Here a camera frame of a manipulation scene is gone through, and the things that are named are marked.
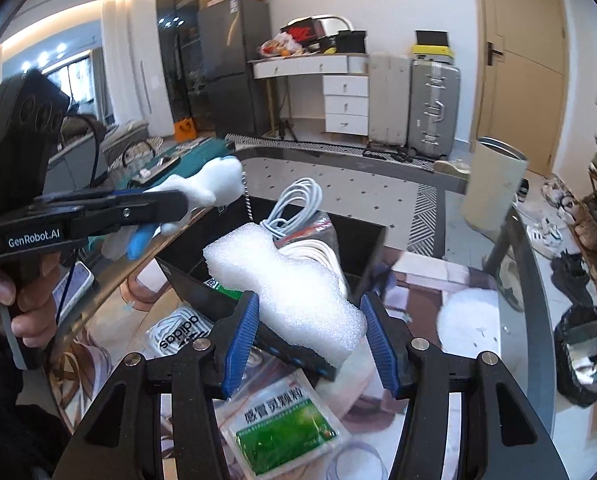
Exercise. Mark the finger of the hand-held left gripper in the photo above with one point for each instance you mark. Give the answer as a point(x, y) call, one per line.
point(78, 200)
point(143, 210)

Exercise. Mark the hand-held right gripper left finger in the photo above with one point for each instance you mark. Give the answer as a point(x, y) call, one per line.
point(238, 345)

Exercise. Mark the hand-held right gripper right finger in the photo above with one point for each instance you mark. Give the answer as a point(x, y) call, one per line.
point(381, 345)

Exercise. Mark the white foam piece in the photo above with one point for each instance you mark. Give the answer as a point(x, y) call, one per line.
point(288, 290)

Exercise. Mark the white plush toy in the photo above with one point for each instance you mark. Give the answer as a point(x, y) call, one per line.
point(213, 180)

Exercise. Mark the black cardboard box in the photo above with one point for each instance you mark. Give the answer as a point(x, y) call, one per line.
point(358, 245)

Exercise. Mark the person's left hand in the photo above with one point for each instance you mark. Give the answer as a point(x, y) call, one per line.
point(43, 280)

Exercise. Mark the black tray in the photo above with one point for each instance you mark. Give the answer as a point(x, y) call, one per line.
point(153, 172)

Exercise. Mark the wicker chair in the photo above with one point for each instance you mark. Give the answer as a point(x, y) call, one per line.
point(138, 152)

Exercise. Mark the white printed plastic bag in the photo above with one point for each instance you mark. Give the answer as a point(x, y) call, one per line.
point(178, 335)

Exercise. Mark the printed cartoon table mat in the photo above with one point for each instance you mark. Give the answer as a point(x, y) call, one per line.
point(418, 290)

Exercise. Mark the teal table mat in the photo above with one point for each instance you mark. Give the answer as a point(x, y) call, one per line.
point(198, 152)

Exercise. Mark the white phone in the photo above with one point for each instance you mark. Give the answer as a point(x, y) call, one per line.
point(78, 285)

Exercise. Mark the orange paper bag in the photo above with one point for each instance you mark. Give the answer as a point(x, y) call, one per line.
point(185, 131)

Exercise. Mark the white curtain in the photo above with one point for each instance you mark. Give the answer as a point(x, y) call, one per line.
point(116, 60)

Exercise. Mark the black tripod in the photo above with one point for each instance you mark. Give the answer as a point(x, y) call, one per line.
point(288, 130)

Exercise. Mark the patterned rug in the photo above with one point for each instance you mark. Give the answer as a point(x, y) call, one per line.
point(328, 180)

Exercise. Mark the grey refrigerator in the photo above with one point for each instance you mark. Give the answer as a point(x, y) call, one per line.
point(233, 60)

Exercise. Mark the tall black cabinet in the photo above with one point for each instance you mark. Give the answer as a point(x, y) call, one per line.
point(178, 35)

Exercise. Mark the black trash bag bin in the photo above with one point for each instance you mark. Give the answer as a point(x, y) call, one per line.
point(568, 385)

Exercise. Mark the white cylindrical bin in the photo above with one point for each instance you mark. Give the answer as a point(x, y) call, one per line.
point(493, 185)

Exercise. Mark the pile of white sneakers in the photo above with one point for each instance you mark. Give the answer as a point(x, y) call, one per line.
point(546, 235)

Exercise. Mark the dark cloth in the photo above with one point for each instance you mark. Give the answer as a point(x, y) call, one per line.
point(571, 280)

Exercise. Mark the white desk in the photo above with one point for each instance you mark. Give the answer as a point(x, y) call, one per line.
point(298, 65)

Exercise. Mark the plastic bag of snacks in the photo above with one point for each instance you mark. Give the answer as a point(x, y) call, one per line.
point(278, 46)

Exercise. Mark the white drawer unit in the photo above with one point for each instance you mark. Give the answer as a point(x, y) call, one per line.
point(346, 105)

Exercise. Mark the red and black shoe box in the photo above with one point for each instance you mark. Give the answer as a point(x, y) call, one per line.
point(301, 32)

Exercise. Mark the silver suitcase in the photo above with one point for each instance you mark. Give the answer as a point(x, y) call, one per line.
point(433, 110)

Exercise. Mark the beige suitcase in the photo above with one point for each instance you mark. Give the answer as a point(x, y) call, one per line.
point(388, 100)

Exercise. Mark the black bag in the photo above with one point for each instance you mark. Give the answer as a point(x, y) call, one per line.
point(352, 42)

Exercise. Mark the wooden door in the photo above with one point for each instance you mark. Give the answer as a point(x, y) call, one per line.
point(523, 85)

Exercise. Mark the yellow and black box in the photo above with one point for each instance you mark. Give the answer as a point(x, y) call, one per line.
point(432, 51)

